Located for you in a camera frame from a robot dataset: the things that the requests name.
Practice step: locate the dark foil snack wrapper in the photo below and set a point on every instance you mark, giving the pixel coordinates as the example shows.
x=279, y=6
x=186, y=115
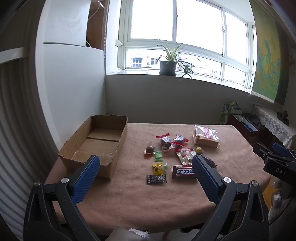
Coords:
x=211, y=163

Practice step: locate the small yellow snack packet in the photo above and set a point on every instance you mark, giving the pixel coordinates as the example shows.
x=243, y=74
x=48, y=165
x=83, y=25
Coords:
x=157, y=169

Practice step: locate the cardboard box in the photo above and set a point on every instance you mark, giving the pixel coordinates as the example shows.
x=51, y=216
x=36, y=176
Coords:
x=92, y=148

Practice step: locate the black snack packet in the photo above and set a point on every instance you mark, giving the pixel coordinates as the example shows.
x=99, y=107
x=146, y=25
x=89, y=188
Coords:
x=156, y=179

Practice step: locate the red and clear snack pouch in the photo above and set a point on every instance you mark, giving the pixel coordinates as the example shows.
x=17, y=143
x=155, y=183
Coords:
x=183, y=156

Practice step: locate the clear bag of wafers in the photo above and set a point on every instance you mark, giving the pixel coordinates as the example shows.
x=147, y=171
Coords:
x=205, y=136

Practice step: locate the small green snack packet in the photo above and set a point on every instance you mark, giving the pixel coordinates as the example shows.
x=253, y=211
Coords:
x=158, y=156

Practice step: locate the white framed window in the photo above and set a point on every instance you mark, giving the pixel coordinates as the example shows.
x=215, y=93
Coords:
x=196, y=23

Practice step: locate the potted spider plant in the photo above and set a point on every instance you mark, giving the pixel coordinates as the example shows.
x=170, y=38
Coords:
x=167, y=67

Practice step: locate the wooden shelf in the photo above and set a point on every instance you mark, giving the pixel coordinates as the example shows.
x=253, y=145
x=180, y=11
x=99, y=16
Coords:
x=94, y=27

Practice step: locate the small dark ornament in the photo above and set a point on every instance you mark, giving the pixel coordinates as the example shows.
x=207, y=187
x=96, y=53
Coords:
x=283, y=118

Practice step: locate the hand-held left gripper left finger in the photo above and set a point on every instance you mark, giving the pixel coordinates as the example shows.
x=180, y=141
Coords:
x=86, y=178

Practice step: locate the white ribbed panel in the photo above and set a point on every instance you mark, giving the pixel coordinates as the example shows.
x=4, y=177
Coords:
x=18, y=139

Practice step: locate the white cabinet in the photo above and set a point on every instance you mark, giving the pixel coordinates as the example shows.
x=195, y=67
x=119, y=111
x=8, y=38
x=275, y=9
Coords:
x=74, y=81

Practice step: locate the egg-shaped chocolate snack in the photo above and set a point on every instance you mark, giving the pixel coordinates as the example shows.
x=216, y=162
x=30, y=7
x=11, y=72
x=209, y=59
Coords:
x=149, y=149

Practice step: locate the white lace cloth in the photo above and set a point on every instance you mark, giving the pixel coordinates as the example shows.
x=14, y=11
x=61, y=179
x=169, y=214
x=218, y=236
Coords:
x=275, y=125

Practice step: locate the brown chocolate bar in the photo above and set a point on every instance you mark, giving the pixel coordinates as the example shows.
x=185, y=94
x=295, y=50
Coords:
x=183, y=172

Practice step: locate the yellow and blue wall hanging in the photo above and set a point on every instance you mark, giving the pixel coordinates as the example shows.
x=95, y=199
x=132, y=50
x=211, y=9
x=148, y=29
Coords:
x=268, y=58

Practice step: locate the person's right hand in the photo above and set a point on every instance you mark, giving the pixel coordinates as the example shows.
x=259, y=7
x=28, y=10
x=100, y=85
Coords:
x=277, y=199

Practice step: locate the dark wooden cabinet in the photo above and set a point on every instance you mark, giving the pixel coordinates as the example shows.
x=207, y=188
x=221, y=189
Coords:
x=242, y=129

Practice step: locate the green printed box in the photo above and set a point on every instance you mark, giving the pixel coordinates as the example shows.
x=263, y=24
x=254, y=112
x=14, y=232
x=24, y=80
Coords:
x=225, y=112

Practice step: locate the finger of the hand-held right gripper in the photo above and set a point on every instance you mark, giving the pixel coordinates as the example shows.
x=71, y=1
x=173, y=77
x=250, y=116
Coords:
x=281, y=149
x=263, y=151

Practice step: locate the yellow ball candy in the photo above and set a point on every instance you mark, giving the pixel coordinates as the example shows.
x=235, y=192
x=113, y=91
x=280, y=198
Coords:
x=198, y=150

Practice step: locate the purple candy in red wrapper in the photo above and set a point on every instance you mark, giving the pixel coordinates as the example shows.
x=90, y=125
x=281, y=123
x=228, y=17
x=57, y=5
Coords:
x=165, y=141
x=180, y=139

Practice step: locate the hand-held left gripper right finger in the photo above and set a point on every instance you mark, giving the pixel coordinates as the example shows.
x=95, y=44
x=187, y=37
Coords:
x=205, y=176

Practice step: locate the small green wrapped candy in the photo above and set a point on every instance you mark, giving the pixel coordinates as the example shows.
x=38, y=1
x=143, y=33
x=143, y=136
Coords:
x=165, y=167

